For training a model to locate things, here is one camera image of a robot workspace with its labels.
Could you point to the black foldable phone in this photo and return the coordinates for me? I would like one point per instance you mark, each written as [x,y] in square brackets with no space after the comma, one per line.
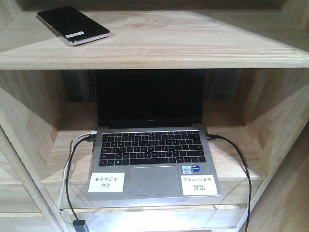
[72,25]

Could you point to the silver laptop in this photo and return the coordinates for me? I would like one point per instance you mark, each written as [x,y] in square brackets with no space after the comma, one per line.
[150,141]

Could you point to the wooden bookshelf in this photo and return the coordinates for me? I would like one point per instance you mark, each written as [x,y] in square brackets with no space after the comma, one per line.
[268,117]

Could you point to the grey usb hub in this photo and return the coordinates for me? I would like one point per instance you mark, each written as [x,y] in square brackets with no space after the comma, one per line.
[80,226]

